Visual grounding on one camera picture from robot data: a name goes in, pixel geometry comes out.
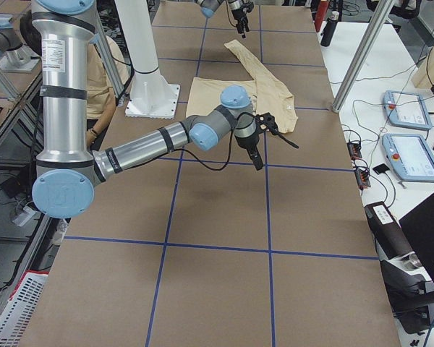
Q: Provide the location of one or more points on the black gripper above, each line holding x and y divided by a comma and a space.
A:
236, 12
246, 142

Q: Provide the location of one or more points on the cream long sleeve shirt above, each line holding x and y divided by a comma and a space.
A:
266, 92

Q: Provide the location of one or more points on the red bottle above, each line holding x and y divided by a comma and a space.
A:
320, 14

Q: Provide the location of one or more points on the black water bottle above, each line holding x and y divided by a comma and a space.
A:
329, 29

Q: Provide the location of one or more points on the far teach pendant tablet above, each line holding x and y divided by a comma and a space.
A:
407, 110

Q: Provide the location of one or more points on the teach pendant tablet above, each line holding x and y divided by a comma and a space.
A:
407, 110
410, 157

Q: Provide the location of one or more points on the person in beige shirt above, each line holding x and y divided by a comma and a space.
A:
101, 104

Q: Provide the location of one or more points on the near teach pendant tablet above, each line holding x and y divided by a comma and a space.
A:
410, 157

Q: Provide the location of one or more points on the black monitor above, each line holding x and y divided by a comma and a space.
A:
418, 227

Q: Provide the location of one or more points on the white plastic basket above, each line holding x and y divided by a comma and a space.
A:
20, 307

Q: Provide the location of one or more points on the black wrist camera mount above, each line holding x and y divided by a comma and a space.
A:
266, 122

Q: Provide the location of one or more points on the aluminium frame post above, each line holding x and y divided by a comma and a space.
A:
371, 33

